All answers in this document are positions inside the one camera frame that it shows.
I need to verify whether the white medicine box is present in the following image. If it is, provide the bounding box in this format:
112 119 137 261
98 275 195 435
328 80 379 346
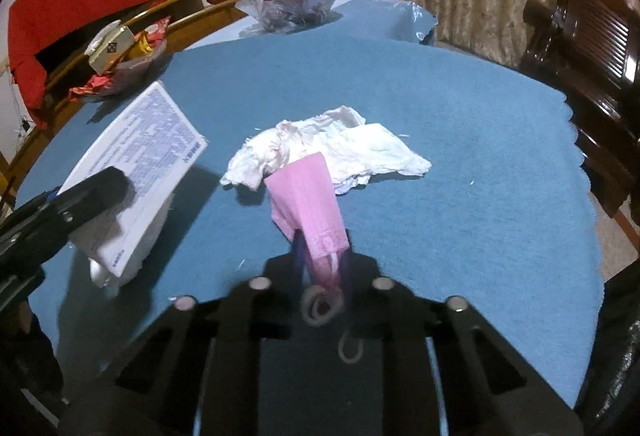
61 81 207 287

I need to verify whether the pink face mask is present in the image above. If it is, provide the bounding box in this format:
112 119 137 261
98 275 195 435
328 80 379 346
265 153 349 289

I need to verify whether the glass fruit bowl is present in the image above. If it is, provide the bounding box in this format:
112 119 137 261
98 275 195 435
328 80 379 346
235 0 337 32

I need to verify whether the wooden bench back rail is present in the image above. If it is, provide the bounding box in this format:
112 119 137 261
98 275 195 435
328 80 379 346
1 0 245 211

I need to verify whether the blue tablecloth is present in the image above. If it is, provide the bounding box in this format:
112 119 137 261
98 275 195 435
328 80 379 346
21 23 603 435

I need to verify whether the black lined trash bin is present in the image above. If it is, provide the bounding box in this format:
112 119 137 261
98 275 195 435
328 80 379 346
575 261 639 435

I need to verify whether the crumpled white tissue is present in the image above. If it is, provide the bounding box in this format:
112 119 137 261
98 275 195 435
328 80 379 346
221 105 432 195

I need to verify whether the snack dish with box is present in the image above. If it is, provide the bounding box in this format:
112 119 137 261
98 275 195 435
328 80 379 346
68 16 171 101

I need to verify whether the dark wooden armchair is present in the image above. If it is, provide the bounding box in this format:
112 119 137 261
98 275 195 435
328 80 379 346
520 0 639 221

